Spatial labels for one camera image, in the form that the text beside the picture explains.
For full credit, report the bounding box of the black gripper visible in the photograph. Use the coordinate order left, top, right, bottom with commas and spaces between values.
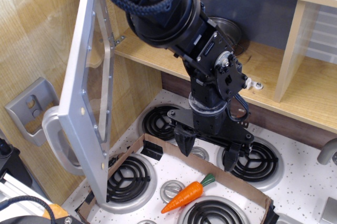
167, 101, 254, 171

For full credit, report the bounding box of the grey toy microwave door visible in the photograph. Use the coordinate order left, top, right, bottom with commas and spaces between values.
42, 0, 115, 204

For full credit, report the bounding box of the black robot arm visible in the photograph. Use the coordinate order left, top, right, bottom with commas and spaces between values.
110, 0, 254, 171

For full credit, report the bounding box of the metal pot in microwave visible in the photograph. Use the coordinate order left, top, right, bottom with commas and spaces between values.
211, 17, 244, 56

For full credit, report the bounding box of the back silver stove knob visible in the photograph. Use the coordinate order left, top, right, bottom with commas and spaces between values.
191, 147, 209, 161

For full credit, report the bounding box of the silver stove knob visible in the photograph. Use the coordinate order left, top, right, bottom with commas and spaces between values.
160, 180, 185, 203
191, 147, 209, 161

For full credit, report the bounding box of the orange toy carrot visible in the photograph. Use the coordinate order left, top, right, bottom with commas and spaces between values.
161, 174, 215, 214

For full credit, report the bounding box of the brown cardboard barrier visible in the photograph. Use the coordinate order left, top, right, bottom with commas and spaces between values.
73, 134, 279, 223

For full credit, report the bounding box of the back right stove burner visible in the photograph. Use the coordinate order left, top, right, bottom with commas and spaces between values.
230, 137, 284, 192

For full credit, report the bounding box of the stove burner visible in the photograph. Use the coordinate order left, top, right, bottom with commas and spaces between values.
137, 104, 181, 145
99, 154, 157, 214
176, 196, 250, 224
230, 137, 284, 192

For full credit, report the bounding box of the front silver stove knob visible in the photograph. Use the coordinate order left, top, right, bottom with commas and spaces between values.
160, 180, 185, 203

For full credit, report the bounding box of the back left stove burner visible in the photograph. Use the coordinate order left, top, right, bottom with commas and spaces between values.
137, 104, 181, 145

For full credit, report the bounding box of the front right stove burner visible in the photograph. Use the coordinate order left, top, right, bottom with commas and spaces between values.
176, 196, 250, 224

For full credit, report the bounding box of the white door latch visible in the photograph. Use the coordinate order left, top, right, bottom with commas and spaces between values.
245, 78, 264, 90

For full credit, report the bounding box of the front left stove burner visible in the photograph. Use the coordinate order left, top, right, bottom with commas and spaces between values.
99, 154, 157, 214

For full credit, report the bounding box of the grey toy faucet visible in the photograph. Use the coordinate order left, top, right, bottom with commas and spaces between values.
317, 138, 337, 165

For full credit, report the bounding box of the wooden toy shelf unit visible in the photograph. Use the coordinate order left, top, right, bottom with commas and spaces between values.
114, 0, 337, 134

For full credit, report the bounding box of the black device at left edge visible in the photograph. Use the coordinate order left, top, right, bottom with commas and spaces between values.
1, 138, 33, 187

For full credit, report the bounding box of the grey wall phone holder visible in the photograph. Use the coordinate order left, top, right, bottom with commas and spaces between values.
5, 77, 60, 147

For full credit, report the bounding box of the black braided cable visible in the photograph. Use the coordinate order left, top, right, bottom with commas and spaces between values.
0, 195, 56, 224

